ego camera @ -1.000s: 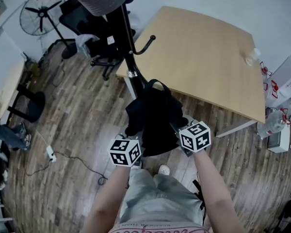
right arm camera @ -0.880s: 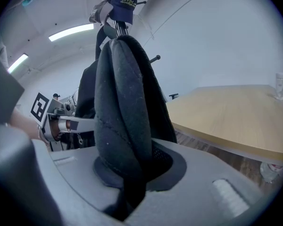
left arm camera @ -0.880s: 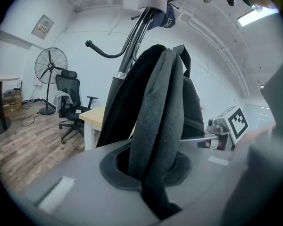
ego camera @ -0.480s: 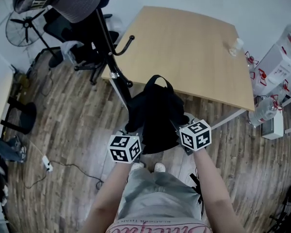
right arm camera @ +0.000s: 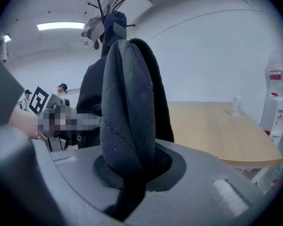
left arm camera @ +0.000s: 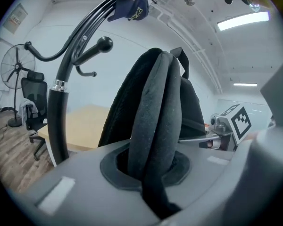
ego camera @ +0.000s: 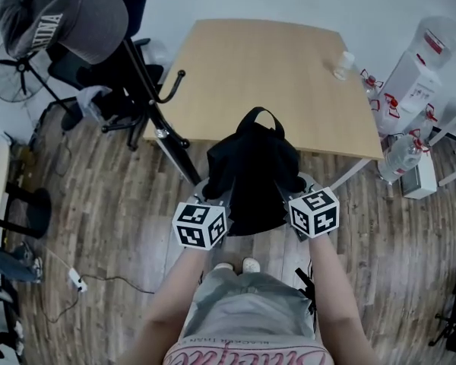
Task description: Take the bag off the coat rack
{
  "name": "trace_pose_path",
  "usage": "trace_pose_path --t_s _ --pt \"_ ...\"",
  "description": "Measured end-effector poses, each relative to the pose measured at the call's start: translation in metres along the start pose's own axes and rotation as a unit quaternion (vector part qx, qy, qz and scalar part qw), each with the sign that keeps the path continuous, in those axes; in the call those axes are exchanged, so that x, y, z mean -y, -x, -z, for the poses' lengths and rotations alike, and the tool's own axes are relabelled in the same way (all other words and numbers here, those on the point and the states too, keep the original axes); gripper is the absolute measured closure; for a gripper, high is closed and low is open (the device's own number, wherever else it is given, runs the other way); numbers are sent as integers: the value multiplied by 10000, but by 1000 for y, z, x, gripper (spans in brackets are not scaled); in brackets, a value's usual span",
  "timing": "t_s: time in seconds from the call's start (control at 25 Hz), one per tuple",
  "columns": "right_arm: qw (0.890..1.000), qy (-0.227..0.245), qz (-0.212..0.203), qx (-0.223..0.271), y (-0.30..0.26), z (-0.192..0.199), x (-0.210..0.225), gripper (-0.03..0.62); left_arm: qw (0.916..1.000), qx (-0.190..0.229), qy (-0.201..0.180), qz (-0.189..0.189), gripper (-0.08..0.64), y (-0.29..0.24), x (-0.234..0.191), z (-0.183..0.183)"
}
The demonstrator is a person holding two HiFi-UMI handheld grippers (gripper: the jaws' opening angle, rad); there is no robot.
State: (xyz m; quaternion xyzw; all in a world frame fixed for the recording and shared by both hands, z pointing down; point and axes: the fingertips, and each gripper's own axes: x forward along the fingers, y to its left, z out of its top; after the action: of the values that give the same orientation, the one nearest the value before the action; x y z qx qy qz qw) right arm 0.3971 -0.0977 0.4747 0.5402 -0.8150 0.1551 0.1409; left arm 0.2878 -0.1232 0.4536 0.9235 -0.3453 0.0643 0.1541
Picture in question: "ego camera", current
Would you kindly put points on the black stool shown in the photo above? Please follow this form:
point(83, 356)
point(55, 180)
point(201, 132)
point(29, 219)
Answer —
point(34, 211)

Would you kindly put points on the small clear plastic bottle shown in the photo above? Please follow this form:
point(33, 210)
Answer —
point(344, 67)

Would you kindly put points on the grey cloth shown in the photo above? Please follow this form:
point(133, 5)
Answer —
point(93, 99)

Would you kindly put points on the white box appliance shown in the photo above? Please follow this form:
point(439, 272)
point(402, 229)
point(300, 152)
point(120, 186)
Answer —
point(422, 177)

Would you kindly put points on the person's left forearm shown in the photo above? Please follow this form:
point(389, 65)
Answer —
point(175, 291)

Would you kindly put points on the person's right forearm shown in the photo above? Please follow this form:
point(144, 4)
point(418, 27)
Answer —
point(330, 280)

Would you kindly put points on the person's white shoe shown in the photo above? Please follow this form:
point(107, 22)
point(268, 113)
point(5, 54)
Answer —
point(251, 265)
point(223, 268)

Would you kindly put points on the grey baseball cap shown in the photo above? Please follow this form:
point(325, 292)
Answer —
point(83, 17)

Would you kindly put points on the black standing fan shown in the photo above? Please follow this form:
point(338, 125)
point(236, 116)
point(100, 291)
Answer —
point(17, 70)

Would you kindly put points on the black office chair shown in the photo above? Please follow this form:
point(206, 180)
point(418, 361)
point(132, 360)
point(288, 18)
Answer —
point(99, 82)

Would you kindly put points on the navy baseball cap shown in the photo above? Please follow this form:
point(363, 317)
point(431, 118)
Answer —
point(140, 2)

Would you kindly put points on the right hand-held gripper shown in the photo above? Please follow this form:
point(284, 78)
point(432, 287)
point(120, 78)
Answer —
point(315, 211)

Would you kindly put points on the large clear water jug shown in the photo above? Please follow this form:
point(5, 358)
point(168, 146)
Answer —
point(437, 40)

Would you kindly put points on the light wooden table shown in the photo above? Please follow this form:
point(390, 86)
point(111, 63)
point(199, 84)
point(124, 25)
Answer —
point(258, 74)

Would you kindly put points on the person's left white shoe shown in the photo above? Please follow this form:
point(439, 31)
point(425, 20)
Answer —
point(223, 268)

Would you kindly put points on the black backpack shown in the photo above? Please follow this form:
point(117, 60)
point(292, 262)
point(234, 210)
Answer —
point(254, 165)

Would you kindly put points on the person's right white shoe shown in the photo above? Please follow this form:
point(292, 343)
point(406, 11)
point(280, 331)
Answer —
point(251, 265)

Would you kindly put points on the white power strip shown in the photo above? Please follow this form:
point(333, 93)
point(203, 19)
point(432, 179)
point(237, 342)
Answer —
point(78, 280)

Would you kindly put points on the white water dispenser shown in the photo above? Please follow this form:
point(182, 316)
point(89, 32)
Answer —
point(410, 86)

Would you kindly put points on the black coat rack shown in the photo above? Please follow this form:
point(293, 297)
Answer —
point(152, 101)

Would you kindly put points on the person's grey trousers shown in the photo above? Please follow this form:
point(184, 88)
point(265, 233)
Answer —
point(251, 302)

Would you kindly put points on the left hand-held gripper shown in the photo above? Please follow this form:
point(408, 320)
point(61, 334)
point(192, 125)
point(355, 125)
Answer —
point(192, 219)

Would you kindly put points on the person's white printed shirt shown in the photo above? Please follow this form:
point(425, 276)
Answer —
point(247, 352)

